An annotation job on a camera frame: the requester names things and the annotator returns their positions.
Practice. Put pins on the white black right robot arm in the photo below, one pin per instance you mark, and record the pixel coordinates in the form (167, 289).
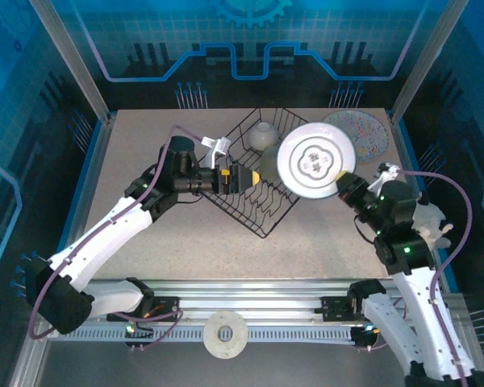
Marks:
(419, 298)

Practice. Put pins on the white plate with blue pattern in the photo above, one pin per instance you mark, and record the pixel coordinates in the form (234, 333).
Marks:
(316, 161)

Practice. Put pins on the black controller board with light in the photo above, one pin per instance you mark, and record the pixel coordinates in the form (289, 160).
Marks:
(139, 334)
(361, 338)

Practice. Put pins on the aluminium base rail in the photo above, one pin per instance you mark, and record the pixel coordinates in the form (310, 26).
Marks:
(246, 298)

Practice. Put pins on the aluminium frame post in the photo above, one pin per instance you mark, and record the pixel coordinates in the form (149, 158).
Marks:
(76, 68)
(423, 68)

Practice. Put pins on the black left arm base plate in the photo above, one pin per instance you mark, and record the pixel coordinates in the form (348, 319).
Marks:
(169, 308)

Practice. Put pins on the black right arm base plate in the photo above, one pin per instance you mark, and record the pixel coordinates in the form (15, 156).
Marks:
(330, 308)

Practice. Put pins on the white bowl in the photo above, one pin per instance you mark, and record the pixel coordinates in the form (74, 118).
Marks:
(262, 135)

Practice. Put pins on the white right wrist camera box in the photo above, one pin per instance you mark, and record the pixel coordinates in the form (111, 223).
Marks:
(385, 174)

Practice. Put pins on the colourful speckled plate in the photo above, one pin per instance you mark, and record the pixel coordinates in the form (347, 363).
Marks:
(371, 133)

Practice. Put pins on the grey white plush toy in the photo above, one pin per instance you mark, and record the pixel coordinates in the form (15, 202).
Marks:
(435, 225)

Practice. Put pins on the white tape roll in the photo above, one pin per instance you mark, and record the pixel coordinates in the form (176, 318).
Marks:
(214, 334)

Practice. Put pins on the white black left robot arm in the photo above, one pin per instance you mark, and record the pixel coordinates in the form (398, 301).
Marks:
(105, 238)

